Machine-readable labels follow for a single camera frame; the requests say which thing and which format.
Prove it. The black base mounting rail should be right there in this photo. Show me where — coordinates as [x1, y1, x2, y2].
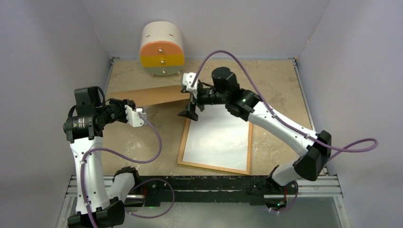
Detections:
[129, 175, 298, 208]

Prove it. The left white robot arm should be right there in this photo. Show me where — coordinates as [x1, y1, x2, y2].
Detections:
[63, 86, 144, 228]

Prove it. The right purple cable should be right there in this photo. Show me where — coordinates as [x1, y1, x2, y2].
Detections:
[190, 50, 378, 215]

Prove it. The round pastel drawer cabinet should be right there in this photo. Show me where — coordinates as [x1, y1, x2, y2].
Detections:
[139, 21, 185, 76]

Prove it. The aluminium extrusion frame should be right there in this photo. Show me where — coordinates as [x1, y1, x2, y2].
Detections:
[56, 57, 350, 228]

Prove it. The glossy building photo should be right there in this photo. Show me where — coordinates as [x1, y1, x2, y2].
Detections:
[182, 105, 250, 171]

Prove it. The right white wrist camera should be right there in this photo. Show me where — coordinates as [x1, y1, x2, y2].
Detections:
[181, 72, 198, 95]

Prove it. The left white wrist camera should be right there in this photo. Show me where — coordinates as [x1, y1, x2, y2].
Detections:
[125, 105, 147, 127]

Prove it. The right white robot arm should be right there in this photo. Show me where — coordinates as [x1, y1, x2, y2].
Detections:
[178, 67, 331, 193]

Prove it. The yellow picture frame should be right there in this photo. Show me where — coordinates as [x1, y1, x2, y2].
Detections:
[176, 118, 254, 176]

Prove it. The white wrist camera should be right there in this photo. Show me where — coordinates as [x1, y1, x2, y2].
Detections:
[125, 105, 147, 127]
[181, 72, 198, 95]

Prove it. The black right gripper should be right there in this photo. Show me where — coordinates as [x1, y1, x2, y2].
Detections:
[179, 84, 229, 121]

